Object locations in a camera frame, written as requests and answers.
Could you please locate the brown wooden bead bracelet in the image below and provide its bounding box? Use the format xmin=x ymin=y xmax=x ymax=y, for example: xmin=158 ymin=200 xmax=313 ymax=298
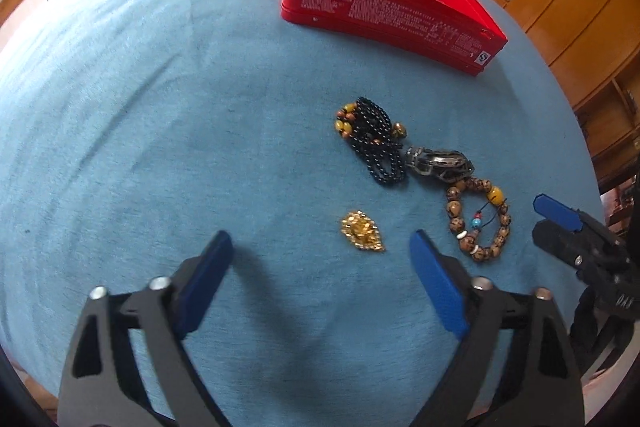
xmin=446 ymin=177 xmax=512 ymax=264

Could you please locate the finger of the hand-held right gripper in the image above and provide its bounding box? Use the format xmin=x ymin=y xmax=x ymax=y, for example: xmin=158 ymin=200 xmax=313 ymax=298
xmin=532 ymin=193 xmax=626 ymax=253
xmin=531 ymin=219 xmax=608 ymax=278

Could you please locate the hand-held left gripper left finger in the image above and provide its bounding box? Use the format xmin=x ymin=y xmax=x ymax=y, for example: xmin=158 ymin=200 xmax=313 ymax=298
xmin=57 ymin=230 xmax=235 ymax=427

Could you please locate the black and white stone pendant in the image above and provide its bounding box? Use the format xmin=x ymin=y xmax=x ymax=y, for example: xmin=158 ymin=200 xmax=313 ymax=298
xmin=405 ymin=146 xmax=476 ymax=184

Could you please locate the black bead necklace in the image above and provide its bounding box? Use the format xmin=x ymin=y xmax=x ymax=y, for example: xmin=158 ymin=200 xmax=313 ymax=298
xmin=334 ymin=97 xmax=408 ymax=188

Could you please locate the gold pendant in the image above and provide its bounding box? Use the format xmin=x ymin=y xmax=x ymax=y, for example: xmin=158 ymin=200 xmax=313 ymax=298
xmin=341 ymin=210 xmax=387 ymax=253

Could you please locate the wooden wardrobe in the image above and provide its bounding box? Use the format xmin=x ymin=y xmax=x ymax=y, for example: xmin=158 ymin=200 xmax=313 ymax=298
xmin=505 ymin=0 xmax=640 ymax=188

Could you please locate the red tin box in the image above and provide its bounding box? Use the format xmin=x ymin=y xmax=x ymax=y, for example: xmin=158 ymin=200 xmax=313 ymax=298
xmin=280 ymin=0 xmax=508 ymax=78

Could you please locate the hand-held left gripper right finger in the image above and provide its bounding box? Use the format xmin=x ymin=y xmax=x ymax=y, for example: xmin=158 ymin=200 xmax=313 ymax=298
xmin=409 ymin=229 xmax=586 ymax=427

